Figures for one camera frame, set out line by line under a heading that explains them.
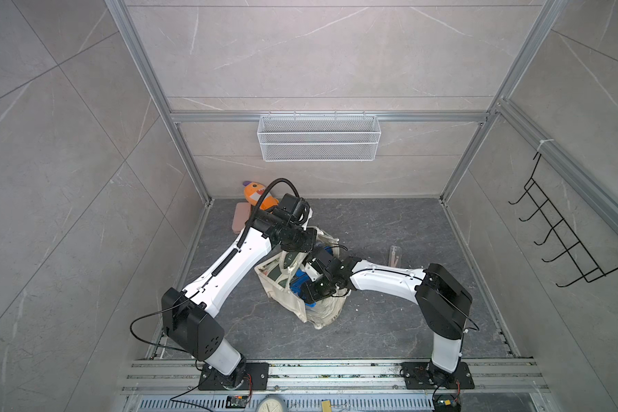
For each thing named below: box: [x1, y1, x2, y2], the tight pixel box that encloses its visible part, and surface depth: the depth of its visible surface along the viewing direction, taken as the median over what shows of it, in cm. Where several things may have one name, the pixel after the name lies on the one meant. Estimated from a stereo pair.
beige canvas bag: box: [254, 227, 351, 330], surface depth 77 cm
